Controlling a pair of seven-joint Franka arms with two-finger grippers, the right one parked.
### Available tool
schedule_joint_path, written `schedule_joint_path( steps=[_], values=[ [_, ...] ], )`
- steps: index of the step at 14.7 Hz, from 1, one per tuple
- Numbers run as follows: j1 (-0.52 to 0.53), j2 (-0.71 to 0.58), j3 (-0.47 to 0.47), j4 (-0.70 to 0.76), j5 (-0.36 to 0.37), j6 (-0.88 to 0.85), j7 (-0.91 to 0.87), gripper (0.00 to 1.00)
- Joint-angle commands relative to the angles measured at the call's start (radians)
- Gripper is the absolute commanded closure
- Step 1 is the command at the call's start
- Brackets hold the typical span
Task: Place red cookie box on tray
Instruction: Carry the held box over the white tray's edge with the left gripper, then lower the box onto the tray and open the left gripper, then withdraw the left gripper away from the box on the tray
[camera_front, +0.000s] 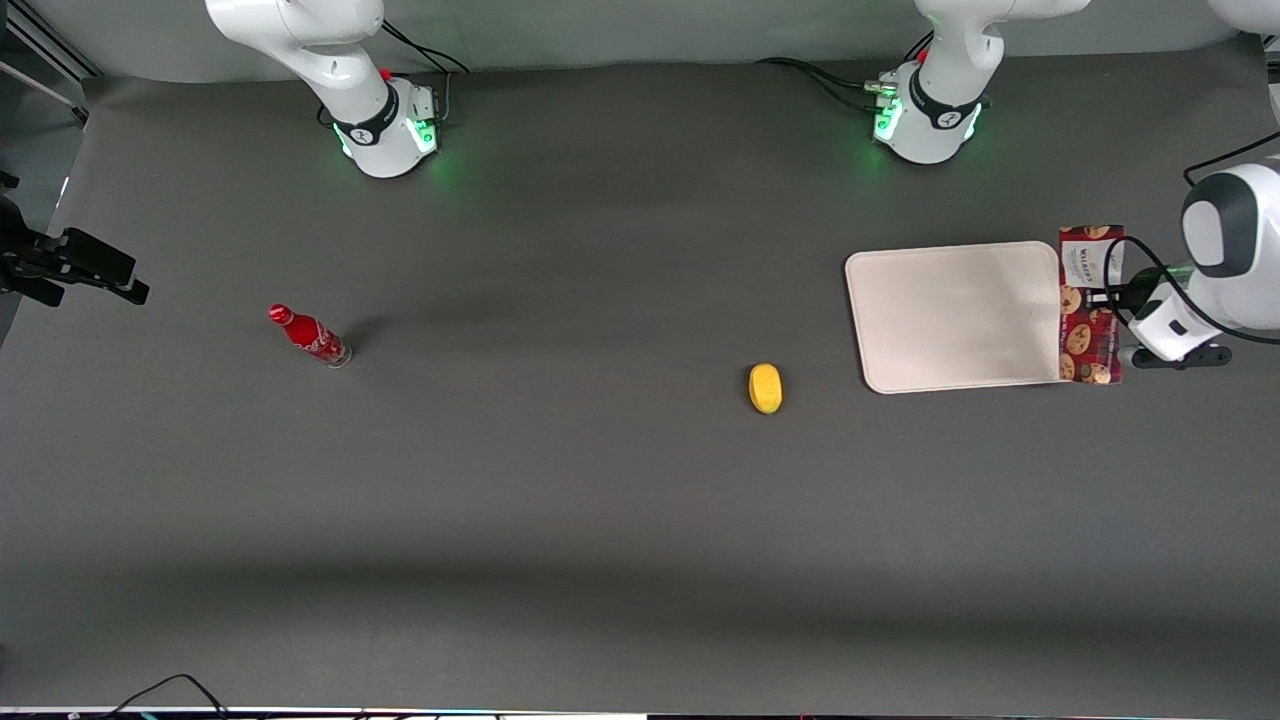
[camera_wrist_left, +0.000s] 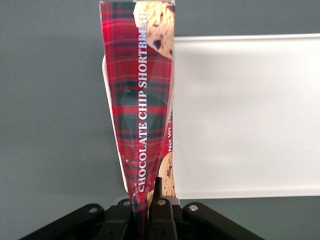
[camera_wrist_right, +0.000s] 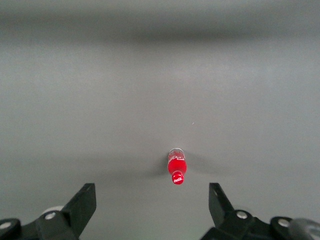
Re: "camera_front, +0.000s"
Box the red soda bottle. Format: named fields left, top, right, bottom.
left=267, top=303, right=353, bottom=369

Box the aluminium frame profile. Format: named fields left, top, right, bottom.
left=0, top=0, right=103, bottom=123

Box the black right arm base cable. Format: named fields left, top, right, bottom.
left=380, top=20, right=471, bottom=77

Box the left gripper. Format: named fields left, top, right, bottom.
left=1084, top=264, right=1217, bottom=363

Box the black arm base cable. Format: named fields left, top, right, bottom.
left=380, top=20, right=471, bottom=77
left=755, top=56, right=883, bottom=113

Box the yellow lemon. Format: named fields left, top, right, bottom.
left=748, top=362, right=784, bottom=416

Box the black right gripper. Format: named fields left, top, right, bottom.
left=0, top=194, right=151, bottom=306

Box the red cookie box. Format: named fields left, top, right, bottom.
left=1058, top=225, right=1127, bottom=387

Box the thin black table-edge cable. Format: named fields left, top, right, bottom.
left=100, top=673, right=233, bottom=720

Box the beige plastic tray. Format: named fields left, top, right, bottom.
left=845, top=240, right=1067, bottom=396

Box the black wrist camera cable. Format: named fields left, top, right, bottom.
left=1103, top=133, right=1280, bottom=347

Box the black left arm base cable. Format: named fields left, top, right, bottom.
left=755, top=56, right=883, bottom=113

